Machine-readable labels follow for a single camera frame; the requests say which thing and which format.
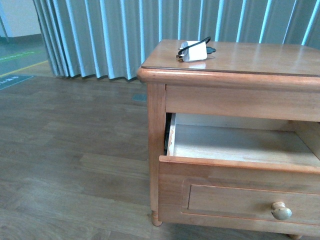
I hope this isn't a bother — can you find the white charger with black cable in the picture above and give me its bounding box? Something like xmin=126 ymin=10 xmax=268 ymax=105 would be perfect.
xmin=176 ymin=36 xmax=216 ymax=62

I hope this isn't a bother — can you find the wooden drawer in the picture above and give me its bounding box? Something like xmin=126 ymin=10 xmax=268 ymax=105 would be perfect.
xmin=158 ymin=113 xmax=320 ymax=237

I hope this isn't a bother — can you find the light wooden nightstand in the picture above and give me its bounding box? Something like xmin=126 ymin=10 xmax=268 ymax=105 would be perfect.
xmin=137 ymin=40 xmax=320 ymax=226

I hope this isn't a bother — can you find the grey pleated curtain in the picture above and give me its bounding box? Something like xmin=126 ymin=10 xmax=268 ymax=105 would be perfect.
xmin=34 ymin=0 xmax=320 ymax=79

